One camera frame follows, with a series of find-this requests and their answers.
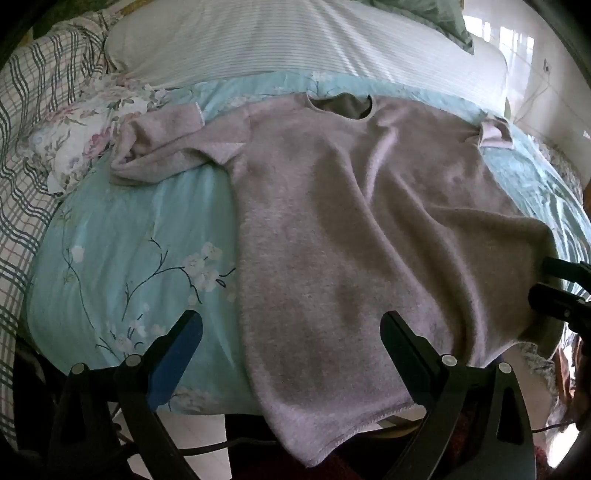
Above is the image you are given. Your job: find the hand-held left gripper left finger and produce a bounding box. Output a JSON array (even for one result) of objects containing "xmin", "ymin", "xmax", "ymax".
[{"xmin": 46, "ymin": 309, "xmax": 204, "ymax": 480}]

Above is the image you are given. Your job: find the white wall cable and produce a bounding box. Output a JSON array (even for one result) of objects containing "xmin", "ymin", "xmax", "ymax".
[{"xmin": 512, "ymin": 58, "xmax": 556, "ymax": 126}]

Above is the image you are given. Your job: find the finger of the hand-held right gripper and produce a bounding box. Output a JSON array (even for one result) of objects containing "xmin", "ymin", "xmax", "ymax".
[
  {"xmin": 542, "ymin": 256, "xmax": 591, "ymax": 283},
  {"xmin": 527, "ymin": 282, "xmax": 591, "ymax": 325}
]

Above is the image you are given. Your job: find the white striped pillow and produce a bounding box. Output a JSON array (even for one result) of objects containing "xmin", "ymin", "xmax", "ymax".
[{"xmin": 104, "ymin": 0, "xmax": 511, "ymax": 121}]

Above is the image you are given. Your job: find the white floral cloth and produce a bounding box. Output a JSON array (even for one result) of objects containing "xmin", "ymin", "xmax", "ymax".
[{"xmin": 25, "ymin": 74, "xmax": 172, "ymax": 198}]

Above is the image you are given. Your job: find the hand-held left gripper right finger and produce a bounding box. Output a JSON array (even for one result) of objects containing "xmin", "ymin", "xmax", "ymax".
[{"xmin": 379, "ymin": 310, "xmax": 539, "ymax": 480}]

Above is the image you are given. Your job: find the black cable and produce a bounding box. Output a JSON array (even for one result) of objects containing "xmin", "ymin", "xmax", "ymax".
[{"xmin": 110, "ymin": 401, "xmax": 288, "ymax": 463}]

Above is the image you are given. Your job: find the teal floral blanket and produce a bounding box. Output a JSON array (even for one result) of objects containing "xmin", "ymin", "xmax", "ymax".
[{"xmin": 25, "ymin": 69, "xmax": 591, "ymax": 416}]

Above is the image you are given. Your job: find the green duvet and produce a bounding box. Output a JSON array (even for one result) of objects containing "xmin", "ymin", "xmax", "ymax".
[{"xmin": 365, "ymin": 0, "xmax": 476, "ymax": 55}]

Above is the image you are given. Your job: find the dark red cloth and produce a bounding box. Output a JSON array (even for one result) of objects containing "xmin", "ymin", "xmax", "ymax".
[{"xmin": 226, "ymin": 401, "xmax": 468, "ymax": 480}]

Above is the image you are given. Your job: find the pinkish grey knit sweater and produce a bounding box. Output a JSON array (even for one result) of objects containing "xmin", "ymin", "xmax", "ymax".
[{"xmin": 110, "ymin": 91, "xmax": 567, "ymax": 467}]

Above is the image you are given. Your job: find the plaid bed sheet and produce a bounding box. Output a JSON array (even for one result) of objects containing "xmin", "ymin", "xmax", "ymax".
[{"xmin": 0, "ymin": 9, "xmax": 117, "ymax": 450}]

